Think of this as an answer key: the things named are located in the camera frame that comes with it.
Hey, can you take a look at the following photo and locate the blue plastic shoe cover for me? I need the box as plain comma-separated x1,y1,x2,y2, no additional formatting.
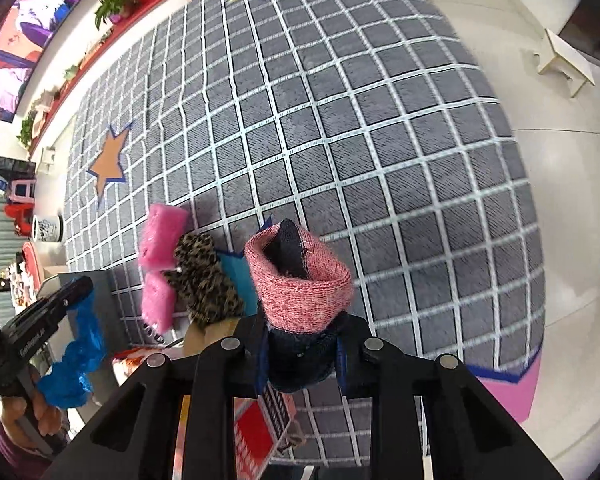
36,292,107,410

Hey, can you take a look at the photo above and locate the beige fuzzy sock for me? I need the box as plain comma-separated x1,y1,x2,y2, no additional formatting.
183,318,240,356

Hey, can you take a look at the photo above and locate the pink sponge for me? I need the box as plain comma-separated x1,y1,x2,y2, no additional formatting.
137,203,189,272
140,271,176,335

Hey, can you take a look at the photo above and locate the leopard print scarf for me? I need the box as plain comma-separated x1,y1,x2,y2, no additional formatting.
162,231,245,328

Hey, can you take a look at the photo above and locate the pink navy knit sock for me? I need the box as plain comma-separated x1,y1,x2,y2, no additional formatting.
245,219,353,393

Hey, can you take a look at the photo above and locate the person's left hand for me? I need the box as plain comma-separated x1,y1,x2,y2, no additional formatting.
0,365,65,462

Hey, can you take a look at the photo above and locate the dark green storage box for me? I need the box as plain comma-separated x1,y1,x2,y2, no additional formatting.
38,271,129,431

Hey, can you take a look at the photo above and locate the white orange snack bag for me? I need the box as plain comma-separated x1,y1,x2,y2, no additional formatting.
111,347,170,386

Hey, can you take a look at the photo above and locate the pink red snack package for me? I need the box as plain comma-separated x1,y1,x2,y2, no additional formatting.
172,383,299,480

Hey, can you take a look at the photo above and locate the white printed bucket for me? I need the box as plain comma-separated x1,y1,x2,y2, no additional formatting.
32,214,64,243

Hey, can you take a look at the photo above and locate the pink plastic stool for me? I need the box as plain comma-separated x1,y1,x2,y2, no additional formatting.
7,179,36,205

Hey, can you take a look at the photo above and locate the red white tv cabinet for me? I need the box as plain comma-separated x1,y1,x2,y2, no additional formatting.
29,0,192,162

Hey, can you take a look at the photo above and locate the grey checkered star rug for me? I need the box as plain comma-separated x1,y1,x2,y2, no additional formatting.
64,0,545,421

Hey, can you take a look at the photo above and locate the green potted plant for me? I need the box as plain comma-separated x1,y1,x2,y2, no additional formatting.
94,0,136,29

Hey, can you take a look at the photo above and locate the white low stool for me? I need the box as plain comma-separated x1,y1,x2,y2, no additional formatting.
534,28,595,99

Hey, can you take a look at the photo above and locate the wall television screen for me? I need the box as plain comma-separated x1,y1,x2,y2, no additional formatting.
0,0,81,122

